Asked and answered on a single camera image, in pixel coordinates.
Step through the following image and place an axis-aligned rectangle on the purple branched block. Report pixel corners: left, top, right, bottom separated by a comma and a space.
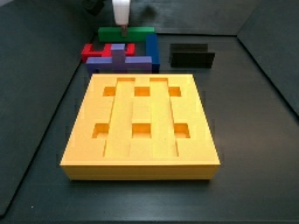
85, 44, 152, 74

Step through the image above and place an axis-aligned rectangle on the blue rectangular bar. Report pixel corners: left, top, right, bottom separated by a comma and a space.
145, 33, 160, 74

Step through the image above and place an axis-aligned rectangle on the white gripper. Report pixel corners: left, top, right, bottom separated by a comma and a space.
112, 0, 130, 37

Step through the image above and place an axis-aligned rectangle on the yellow slotted board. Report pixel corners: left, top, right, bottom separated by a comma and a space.
60, 74, 220, 180

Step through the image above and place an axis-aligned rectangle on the red branched block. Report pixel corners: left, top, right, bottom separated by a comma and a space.
80, 43, 136, 62

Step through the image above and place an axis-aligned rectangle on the green rectangular block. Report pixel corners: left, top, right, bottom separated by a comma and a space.
97, 27, 154, 43

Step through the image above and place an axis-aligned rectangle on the black angled bracket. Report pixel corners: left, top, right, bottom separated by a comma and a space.
169, 43, 215, 68

